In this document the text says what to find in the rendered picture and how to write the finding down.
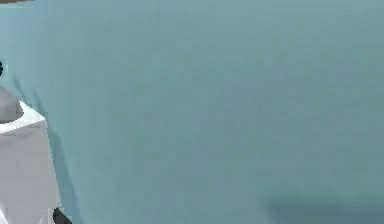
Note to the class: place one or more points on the grey round lamp base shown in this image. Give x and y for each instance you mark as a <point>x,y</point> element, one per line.
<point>8,108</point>

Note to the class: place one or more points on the black round object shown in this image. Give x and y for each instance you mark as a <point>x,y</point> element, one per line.
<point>0,68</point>

